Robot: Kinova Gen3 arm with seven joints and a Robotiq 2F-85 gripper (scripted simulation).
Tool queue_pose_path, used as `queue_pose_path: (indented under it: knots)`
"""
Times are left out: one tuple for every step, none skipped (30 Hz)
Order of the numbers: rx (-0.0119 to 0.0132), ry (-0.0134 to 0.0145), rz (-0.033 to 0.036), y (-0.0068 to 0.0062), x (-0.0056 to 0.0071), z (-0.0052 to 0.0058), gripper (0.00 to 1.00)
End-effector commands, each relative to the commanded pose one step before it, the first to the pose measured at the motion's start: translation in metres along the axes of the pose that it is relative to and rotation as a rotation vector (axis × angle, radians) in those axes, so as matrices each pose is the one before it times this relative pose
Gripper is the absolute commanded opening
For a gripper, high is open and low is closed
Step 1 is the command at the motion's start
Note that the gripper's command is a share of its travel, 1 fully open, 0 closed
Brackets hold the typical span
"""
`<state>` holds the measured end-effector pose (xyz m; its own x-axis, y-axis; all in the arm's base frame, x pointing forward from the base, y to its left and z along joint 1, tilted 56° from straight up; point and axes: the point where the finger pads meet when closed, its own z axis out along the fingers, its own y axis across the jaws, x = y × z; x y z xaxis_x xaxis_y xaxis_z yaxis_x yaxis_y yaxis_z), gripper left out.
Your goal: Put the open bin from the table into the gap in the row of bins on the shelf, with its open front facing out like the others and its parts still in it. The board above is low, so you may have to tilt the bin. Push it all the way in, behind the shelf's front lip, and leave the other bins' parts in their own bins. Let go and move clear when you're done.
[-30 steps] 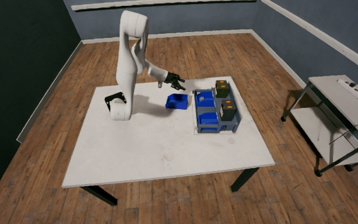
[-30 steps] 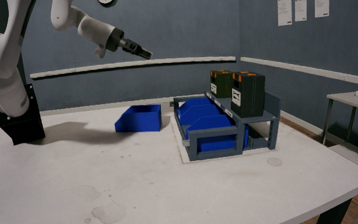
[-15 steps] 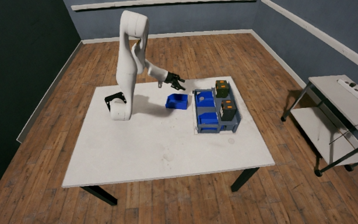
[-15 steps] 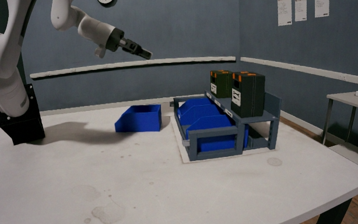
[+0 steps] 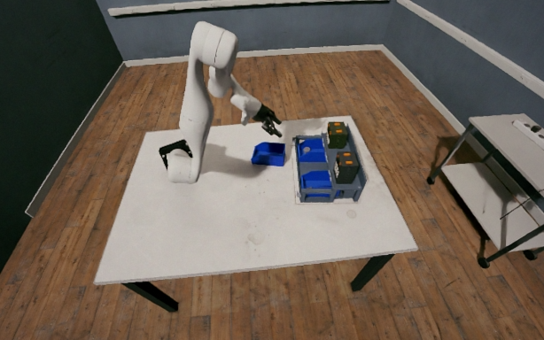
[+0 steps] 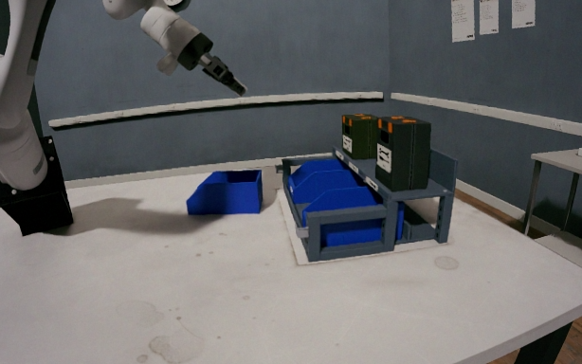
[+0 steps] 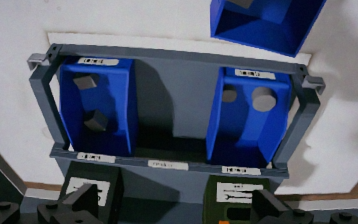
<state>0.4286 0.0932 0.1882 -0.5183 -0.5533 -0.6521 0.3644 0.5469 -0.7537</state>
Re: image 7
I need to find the dark green tool case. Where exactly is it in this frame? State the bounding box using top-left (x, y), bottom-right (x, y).
top-left (202, 175), bottom-right (270, 224)

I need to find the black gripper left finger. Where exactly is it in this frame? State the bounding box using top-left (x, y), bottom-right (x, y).
top-left (0, 183), bottom-right (103, 224)

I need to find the grey metal disc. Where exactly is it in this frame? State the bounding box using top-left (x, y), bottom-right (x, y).
top-left (222, 85), bottom-right (237, 103)
top-left (251, 87), bottom-right (276, 112)

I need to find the black tool case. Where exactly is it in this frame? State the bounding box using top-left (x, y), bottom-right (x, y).
top-left (58, 161), bottom-right (124, 224)

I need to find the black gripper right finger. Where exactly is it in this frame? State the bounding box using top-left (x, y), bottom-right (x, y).
top-left (250, 189), bottom-right (358, 224)

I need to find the grey metal shelf rack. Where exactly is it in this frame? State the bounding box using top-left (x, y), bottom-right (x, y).
top-left (26, 43), bottom-right (326, 224)

